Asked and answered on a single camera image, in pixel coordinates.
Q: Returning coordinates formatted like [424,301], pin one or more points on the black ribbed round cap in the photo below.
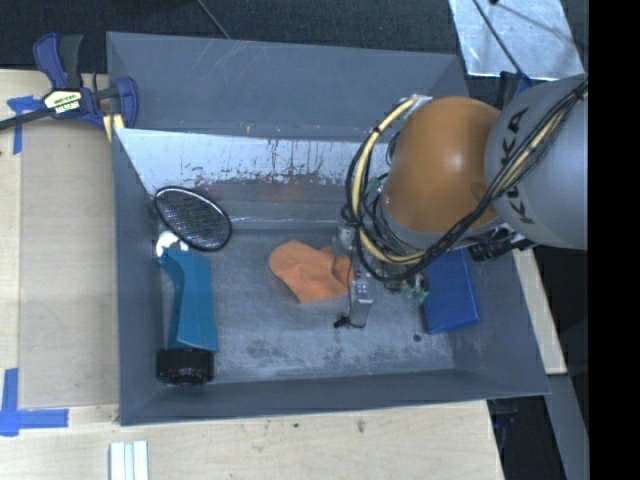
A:
[184,366]

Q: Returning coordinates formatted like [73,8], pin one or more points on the blue flat block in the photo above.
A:
[450,293]

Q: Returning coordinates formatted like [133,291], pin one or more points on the small white round object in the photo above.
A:
[167,242]

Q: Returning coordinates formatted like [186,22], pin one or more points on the black oval mesh strainer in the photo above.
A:
[192,218]

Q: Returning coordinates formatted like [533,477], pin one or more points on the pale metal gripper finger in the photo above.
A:
[355,310]
[367,310]

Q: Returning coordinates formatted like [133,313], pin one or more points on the orange cloth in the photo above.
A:
[305,273]

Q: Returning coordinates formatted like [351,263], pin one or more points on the black cylinder on white bracket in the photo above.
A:
[492,249]

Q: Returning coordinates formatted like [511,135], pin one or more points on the grey metal bin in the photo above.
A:
[280,88]

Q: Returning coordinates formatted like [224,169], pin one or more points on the pale wood flat board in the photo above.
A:
[65,268]

